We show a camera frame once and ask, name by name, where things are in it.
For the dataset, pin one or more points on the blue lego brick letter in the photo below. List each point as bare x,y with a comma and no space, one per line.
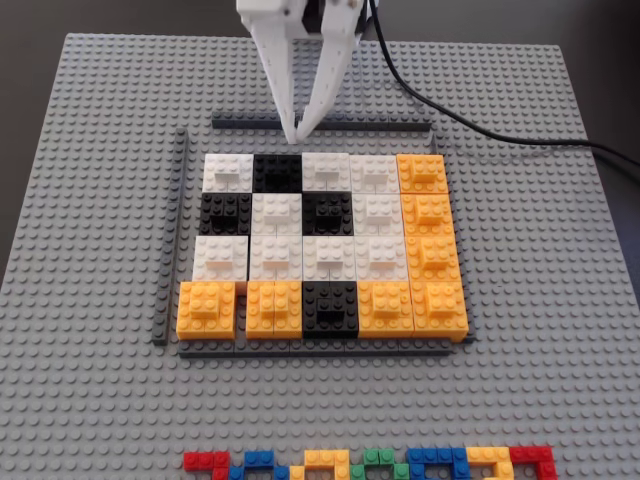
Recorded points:
260,457
435,455

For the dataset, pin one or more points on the grey lego baseplate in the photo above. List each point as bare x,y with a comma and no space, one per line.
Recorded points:
100,200

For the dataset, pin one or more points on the white lego cube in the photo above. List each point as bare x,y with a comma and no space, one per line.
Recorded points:
330,257
377,215
227,172
275,257
375,175
325,167
382,257
275,212
220,257

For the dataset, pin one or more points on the black lego cube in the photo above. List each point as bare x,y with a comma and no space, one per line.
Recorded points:
277,172
330,310
225,215
327,215

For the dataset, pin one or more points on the red lego brick letter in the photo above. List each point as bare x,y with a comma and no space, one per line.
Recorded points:
197,460
530,454

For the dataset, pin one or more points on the dark grey lego frame bar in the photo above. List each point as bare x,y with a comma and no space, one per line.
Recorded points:
166,280
375,121
300,348

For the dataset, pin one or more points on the yellow lego brick letter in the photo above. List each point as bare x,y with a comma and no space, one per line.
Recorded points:
325,456
487,454

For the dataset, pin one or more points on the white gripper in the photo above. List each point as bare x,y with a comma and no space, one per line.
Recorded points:
270,47

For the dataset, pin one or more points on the green lego brick letter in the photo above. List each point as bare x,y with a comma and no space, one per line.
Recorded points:
380,456

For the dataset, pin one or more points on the orange lego cube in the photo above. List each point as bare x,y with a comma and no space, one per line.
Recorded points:
205,310
425,172
272,310
440,310
427,215
385,310
435,257

